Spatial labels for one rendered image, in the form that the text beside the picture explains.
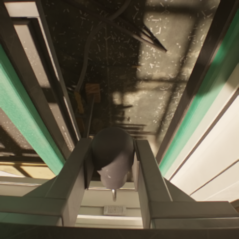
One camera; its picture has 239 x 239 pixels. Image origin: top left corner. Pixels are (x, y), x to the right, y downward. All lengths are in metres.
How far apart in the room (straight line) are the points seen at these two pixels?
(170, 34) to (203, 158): 0.93
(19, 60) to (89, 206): 0.33
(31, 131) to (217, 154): 0.24
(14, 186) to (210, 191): 0.42
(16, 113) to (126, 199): 0.30
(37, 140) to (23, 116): 0.06
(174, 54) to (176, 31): 0.15
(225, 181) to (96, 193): 0.29
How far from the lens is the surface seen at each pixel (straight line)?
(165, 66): 1.23
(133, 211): 0.42
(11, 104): 0.22
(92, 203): 0.42
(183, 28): 1.12
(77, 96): 1.07
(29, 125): 0.24
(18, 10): 0.51
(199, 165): 0.27
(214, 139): 0.23
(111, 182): 0.18
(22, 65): 0.20
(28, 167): 1.14
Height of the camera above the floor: 0.99
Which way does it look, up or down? 38 degrees down
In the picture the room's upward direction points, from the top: 178 degrees counter-clockwise
